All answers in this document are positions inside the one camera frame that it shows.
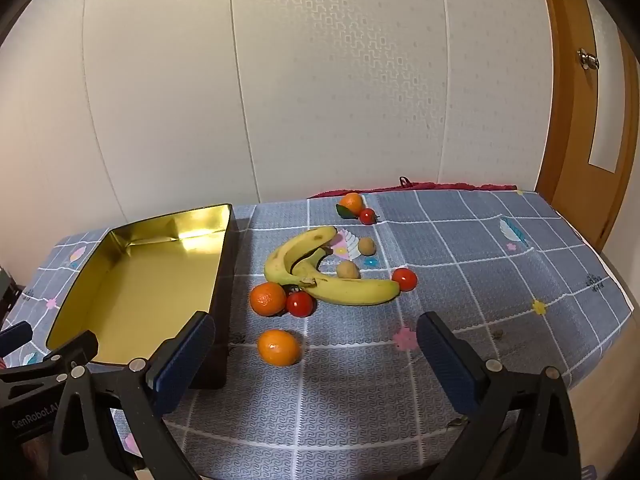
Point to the beige round fruit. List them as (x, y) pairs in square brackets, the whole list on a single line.
[(367, 246), (347, 270)]

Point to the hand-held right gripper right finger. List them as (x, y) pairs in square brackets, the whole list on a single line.
[(447, 362)]

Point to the red tomato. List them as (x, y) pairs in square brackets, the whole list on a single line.
[(404, 279), (300, 304), (368, 216)]

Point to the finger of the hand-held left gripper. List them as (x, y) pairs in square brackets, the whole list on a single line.
[(15, 337), (75, 350)]

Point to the dark object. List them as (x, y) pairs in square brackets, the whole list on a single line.
[(7, 295)]

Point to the red cloth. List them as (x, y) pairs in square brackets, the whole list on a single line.
[(425, 187)]

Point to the plain orange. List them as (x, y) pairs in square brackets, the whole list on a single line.
[(267, 299), (278, 347)]

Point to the orange with green leaf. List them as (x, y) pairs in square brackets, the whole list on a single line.
[(352, 201)]

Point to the gold tin box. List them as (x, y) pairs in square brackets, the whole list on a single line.
[(140, 285)]

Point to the yellow banana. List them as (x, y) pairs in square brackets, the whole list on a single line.
[(280, 257), (360, 291)]

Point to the wooden door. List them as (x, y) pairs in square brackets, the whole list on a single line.
[(565, 125)]

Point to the grey checked printed blanket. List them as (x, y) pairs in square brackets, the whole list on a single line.
[(475, 270)]

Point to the metal door knob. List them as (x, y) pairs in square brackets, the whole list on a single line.
[(588, 59)]

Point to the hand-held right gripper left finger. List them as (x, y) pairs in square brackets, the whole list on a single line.
[(182, 362)]

